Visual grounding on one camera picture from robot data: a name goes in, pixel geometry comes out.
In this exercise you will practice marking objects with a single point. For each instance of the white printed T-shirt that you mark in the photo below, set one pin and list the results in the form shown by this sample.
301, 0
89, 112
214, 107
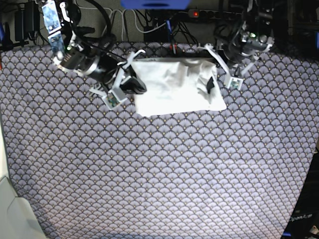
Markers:
176, 85

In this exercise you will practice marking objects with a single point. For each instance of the blue box at top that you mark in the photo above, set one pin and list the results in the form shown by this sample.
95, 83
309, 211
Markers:
155, 4

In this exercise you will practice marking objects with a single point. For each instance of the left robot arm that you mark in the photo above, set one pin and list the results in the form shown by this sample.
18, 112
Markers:
256, 17

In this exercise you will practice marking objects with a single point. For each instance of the fan-patterned grey tablecloth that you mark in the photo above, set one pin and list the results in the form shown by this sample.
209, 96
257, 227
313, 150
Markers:
92, 173

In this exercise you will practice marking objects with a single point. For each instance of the red table clamp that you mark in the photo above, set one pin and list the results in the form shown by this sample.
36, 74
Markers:
173, 49

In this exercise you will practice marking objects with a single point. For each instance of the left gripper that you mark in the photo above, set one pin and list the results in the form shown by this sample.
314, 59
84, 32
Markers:
237, 57

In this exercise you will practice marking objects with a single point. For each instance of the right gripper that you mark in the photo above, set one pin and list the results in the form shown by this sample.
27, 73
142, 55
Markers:
115, 76

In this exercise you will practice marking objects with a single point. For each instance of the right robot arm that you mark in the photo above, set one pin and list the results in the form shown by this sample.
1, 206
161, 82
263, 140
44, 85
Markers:
61, 20

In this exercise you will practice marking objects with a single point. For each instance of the black power strip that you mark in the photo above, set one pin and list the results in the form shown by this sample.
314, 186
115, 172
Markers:
212, 14

